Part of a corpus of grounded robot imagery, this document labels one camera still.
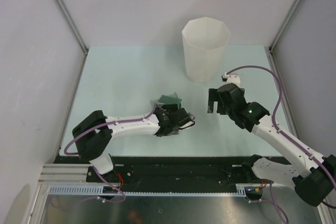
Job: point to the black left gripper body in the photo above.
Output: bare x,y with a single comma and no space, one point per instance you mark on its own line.
168,108

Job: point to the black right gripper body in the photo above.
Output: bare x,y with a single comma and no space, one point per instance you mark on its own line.
224,109

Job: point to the green dustpan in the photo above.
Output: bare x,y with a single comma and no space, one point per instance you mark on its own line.
154,102

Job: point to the white plastic waste bin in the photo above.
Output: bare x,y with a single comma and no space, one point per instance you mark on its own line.
204,43

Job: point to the green hand brush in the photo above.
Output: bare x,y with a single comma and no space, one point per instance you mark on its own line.
170,99

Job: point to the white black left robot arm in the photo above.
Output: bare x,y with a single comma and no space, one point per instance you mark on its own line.
93,134

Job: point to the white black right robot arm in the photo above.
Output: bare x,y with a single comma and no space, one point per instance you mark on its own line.
309,173

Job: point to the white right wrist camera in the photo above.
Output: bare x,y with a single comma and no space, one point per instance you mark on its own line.
231,78

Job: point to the right aluminium side rail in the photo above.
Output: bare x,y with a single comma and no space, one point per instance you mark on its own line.
293,129

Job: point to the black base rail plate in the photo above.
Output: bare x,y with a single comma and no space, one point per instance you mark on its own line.
180,175

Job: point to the aluminium frame crossbar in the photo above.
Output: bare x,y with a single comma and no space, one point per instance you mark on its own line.
67,174

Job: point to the right aluminium corner post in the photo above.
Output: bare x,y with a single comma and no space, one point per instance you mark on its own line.
289,17

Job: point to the aluminium corner post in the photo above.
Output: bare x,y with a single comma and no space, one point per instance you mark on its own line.
289,17
61,5

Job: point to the left aluminium corner post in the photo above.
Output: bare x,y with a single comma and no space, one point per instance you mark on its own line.
61,5

